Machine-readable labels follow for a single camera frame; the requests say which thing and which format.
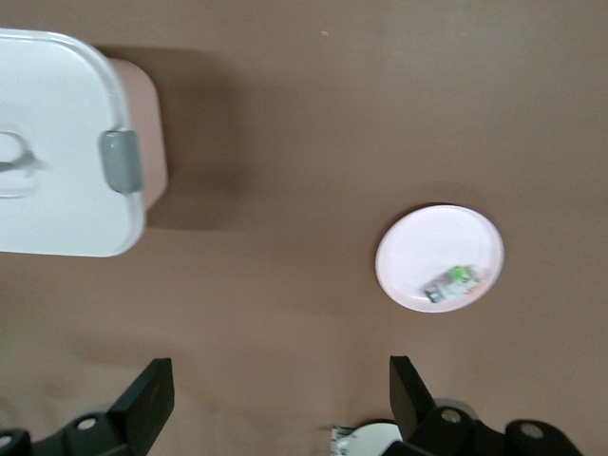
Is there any pink round plate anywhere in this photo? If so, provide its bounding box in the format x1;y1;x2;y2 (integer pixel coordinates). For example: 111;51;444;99
373;203;505;314

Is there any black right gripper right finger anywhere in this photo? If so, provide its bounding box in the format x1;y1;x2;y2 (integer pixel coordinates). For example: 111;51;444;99
389;354;586;456

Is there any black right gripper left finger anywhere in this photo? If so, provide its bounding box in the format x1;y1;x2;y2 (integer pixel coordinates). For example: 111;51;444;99
0;357;175;456

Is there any white lidded pink storage box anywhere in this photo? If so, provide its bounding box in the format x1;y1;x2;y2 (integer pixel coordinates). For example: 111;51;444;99
0;28;170;258

